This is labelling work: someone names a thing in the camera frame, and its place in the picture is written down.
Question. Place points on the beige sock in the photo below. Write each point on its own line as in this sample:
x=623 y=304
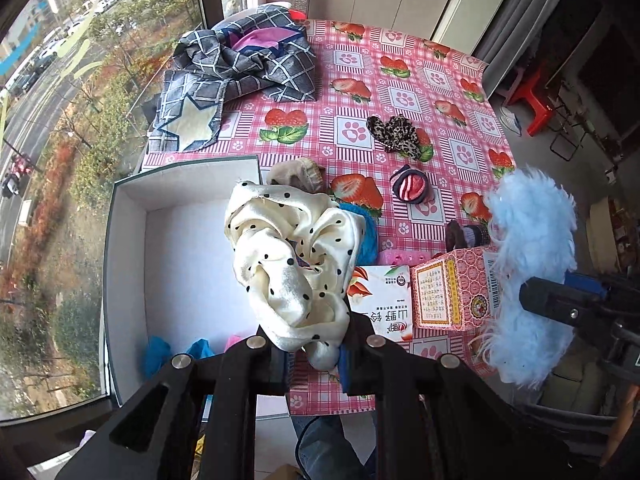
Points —
x=297 y=172

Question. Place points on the grey plaid star garment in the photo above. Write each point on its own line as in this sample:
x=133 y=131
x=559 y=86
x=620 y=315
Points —
x=225 y=80

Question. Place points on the pink strawberry tablecloth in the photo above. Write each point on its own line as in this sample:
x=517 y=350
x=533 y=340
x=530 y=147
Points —
x=345 y=90

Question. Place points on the pink cloth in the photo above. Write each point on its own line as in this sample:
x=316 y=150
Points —
x=234 y=342

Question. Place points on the red plastic stool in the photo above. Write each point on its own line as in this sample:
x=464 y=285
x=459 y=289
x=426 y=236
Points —
x=530 y=95

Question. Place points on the person's jeans leg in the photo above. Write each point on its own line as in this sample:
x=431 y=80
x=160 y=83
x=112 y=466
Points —
x=325 y=445

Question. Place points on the pink striped sock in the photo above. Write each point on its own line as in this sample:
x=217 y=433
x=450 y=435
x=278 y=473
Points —
x=409 y=185

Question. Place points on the white snack packet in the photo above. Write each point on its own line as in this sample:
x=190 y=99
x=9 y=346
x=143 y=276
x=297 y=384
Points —
x=382 y=300

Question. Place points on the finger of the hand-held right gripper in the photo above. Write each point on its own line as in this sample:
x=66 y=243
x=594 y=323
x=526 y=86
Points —
x=557 y=302

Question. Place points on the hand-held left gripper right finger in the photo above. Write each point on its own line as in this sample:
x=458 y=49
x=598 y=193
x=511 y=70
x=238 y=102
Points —
x=345 y=371

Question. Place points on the grey curtain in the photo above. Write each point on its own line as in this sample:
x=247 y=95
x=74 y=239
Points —
x=520 y=15

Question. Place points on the black folding chair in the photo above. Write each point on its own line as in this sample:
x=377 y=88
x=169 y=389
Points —
x=575 y=125

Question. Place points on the leopard print scrunchie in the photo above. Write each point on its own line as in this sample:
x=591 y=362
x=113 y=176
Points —
x=397 y=132

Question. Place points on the purple cloth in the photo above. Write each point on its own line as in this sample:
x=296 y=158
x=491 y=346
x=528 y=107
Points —
x=260 y=40

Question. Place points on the light blue fluffy duster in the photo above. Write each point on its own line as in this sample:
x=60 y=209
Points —
x=530 y=240

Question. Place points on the white cardboard box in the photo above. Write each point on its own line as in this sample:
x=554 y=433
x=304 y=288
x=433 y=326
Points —
x=185 y=260

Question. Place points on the grey bin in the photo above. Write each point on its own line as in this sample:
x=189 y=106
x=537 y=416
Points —
x=575 y=400

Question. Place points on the bright blue knit cloth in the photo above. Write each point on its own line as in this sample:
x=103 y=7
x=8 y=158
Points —
x=369 y=235

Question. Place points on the brown sock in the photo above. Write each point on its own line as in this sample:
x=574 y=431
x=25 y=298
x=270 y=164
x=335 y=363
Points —
x=462 y=235

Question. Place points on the cream polka dot scarf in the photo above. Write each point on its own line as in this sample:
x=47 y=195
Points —
x=292 y=265

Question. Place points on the pink patterned carton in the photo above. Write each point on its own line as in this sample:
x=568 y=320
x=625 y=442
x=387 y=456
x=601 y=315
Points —
x=450 y=290

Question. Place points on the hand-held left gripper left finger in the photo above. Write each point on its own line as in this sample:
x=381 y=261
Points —
x=274 y=374

